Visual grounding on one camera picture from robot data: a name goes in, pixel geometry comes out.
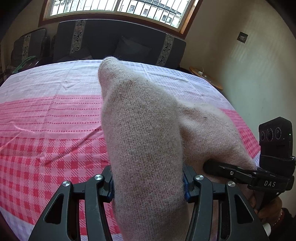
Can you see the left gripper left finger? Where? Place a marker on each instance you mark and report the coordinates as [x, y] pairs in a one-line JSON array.
[[60, 218]]

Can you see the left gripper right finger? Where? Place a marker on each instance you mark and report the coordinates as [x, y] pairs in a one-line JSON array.
[[220, 212]]

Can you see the beige pink knit sweater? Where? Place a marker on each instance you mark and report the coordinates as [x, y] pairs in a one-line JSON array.
[[150, 136]]

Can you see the dark red sleeve forearm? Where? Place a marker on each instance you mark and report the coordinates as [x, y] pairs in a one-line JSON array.
[[284, 229]]

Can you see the green clothes hanger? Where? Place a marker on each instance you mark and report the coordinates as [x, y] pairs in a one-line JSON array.
[[23, 63]]

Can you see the right hand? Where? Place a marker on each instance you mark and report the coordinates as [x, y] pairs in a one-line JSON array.
[[270, 213]]

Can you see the white wrist band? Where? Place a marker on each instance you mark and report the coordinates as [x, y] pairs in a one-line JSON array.
[[267, 228]]

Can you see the pink checked bed sheet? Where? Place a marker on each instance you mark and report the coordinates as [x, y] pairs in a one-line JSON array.
[[50, 132]]

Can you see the round wooden side table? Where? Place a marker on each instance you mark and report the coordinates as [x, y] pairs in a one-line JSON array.
[[210, 80]]

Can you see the dark armchair with patterned stripe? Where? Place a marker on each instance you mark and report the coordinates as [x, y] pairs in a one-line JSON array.
[[34, 43]]

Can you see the dark sofa with patterned stripes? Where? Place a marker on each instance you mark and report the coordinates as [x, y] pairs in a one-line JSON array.
[[97, 39]]

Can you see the dark cushion on sofa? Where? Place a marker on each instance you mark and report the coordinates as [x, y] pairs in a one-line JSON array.
[[134, 49]]

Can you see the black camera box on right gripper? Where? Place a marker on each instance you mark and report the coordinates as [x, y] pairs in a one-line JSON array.
[[275, 138]]

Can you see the black wall switch plate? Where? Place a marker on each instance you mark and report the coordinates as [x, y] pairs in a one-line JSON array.
[[242, 37]]

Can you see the barred window with wooden frame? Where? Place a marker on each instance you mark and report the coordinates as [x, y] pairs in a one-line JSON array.
[[174, 17]]

